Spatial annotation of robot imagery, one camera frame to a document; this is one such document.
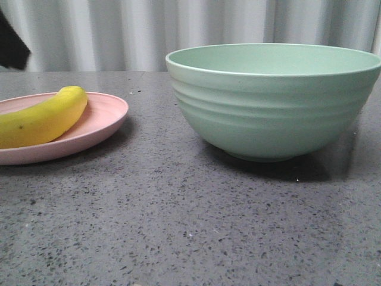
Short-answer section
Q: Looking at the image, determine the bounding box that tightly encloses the yellow banana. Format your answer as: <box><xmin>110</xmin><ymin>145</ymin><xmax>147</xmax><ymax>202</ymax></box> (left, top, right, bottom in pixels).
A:
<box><xmin>1</xmin><ymin>86</ymin><xmax>88</xmax><ymax>148</ymax></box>

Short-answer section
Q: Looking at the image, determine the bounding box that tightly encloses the pink plate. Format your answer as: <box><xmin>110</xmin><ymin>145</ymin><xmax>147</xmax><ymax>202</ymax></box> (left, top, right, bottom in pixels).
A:
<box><xmin>1</xmin><ymin>92</ymin><xmax>129</xmax><ymax>166</ymax></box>

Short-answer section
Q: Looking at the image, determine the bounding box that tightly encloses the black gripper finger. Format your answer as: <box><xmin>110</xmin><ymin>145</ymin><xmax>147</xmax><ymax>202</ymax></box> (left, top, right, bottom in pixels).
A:
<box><xmin>1</xmin><ymin>11</ymin><xmax>31</xmax><ymax>70</ymax></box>

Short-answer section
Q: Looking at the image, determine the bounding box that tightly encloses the white pleated curtain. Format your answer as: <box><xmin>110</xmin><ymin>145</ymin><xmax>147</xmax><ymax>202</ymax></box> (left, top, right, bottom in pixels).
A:
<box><xmin>1</xmin><ymin>1</ymin><xmax>380</xmax><ymax>72</ymax></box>

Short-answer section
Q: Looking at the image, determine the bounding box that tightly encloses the green ribbed bowl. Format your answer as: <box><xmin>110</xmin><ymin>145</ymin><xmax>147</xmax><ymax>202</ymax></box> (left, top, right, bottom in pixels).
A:
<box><xmin>165</xmin><ymin>43</ymin><xmax>380</xmax><ymax>161</ymax></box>

